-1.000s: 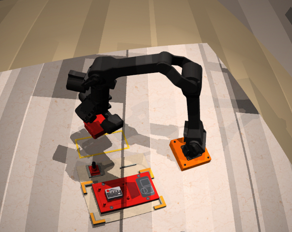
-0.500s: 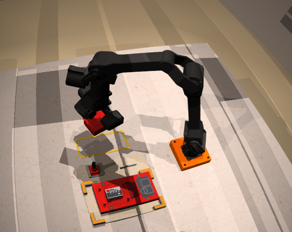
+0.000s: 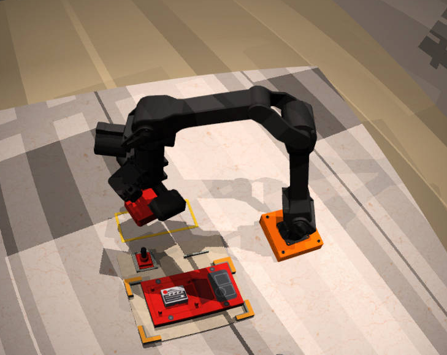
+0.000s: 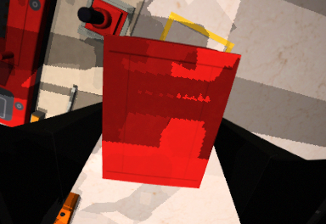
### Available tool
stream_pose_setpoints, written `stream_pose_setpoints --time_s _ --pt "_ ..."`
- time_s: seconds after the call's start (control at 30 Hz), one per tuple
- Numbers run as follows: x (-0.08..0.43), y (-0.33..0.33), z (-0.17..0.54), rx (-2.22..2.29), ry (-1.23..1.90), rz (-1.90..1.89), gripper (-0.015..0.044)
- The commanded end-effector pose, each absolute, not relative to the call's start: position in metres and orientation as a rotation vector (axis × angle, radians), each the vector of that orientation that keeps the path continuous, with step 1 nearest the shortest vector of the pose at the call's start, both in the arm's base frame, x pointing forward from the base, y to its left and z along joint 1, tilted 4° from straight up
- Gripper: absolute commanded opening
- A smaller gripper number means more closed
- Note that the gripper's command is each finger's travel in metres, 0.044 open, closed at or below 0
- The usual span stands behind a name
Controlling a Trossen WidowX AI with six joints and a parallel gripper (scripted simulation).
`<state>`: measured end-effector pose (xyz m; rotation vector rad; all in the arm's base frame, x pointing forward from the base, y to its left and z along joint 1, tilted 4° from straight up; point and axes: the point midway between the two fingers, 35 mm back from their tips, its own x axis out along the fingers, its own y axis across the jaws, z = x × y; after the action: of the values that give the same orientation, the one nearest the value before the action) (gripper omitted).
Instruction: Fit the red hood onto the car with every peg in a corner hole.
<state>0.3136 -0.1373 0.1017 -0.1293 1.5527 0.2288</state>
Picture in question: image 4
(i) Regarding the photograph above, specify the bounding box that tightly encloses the red rectangular shell with corner bosses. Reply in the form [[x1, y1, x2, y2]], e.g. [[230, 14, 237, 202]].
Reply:
[[102, 34, 241, 188]]

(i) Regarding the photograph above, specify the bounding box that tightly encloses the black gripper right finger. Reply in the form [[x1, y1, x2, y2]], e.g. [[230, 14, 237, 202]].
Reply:
[[214, 118, 326, 224]]

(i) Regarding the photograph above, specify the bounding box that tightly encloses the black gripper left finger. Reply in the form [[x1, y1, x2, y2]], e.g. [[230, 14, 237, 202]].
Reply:
[[0, 102, 103, 224]]

